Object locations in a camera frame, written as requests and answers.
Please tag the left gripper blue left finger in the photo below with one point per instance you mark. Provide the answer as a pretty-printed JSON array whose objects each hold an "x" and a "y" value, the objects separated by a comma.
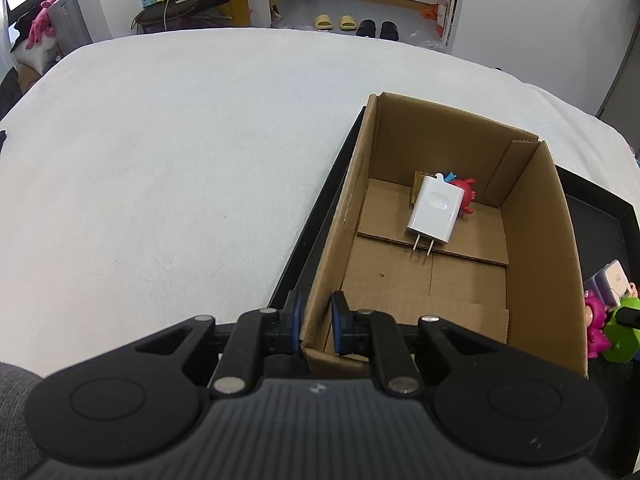
[{"x": 244, "y": 346}]

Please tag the brown cardboard box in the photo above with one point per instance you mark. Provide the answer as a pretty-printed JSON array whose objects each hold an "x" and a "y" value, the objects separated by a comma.
[{"x": 510, "y": 270}]

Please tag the yellow slipper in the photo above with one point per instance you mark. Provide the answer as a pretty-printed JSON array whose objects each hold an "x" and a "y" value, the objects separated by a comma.
[
  {"x": 323, "y": 22},
  {"x": 347, "y": 24}
]

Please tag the green cube toy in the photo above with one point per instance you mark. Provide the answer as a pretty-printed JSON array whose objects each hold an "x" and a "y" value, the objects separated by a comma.
[{"x": 622, "y": 331}]

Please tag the cream white cube toy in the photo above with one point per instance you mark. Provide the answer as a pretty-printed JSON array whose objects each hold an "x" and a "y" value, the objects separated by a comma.
[{"x": 609, "y": 284}]

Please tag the magenta pig figurine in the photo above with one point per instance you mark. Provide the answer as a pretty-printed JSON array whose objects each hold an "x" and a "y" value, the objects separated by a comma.
[{"x": 595, "y": 317}]

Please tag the black rectangular tray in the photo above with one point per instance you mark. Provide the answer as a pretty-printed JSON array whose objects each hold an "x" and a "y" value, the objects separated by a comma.
[{"x": 605, "y": 228}]

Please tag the black slipper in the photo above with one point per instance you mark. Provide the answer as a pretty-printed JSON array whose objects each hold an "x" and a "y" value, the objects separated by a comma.
[
  {"x": 389, "y": 31},
  {"x": 366, "y": 28}
]

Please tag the brown haired girl figurine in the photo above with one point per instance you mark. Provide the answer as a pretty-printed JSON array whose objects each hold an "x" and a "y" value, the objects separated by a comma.
[{"x": 632, "y": 290}]

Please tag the white wall charger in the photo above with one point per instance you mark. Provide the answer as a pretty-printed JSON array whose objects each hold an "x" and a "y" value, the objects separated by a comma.
[{"x": 435, "y": 211}]

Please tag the left black slipper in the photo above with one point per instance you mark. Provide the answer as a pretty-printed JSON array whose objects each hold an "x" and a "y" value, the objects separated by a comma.
[{"x": 366, "y": 28}]

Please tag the blue red beer mug figurine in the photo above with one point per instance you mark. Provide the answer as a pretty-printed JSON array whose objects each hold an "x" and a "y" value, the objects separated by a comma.
[{"x": 467, "y": 187}]

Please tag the left yellow slipper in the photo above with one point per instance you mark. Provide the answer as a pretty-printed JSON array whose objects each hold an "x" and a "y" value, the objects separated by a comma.
[{"x": 323, "y": 22}]

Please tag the right yellow slipper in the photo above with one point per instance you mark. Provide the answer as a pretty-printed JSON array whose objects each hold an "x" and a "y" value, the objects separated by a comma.
[{"x": 347, "y": 24}]

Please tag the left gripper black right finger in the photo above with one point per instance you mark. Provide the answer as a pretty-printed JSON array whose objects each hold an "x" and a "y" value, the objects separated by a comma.
[{"x": 376, "y": 336}]

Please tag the pink plush toy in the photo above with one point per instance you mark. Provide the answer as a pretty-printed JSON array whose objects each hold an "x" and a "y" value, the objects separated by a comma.
[{"x": 41, "y": 25}]

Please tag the right black slipper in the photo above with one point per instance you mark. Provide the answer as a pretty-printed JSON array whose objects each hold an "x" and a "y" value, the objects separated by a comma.
[{"x": 389, "y": 31}]

